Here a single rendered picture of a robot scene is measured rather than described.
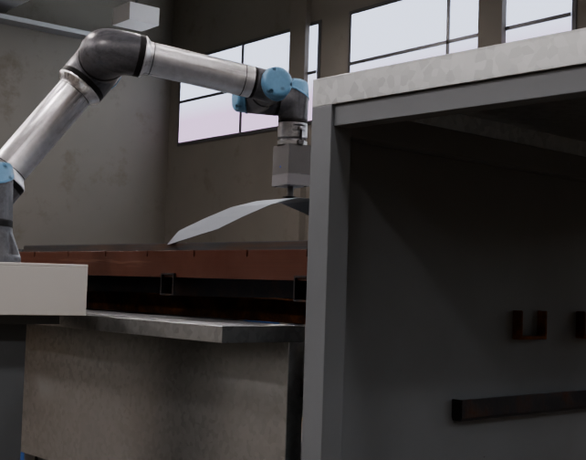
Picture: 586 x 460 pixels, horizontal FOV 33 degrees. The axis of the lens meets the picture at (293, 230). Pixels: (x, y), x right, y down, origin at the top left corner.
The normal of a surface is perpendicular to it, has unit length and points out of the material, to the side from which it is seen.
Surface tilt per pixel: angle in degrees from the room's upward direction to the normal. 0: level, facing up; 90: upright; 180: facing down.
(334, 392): 90
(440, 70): 90
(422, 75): 90
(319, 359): 90
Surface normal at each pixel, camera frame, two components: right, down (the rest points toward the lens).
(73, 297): 0.63, -0.03
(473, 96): -0.74, -0.06
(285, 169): -0.87, -0.06
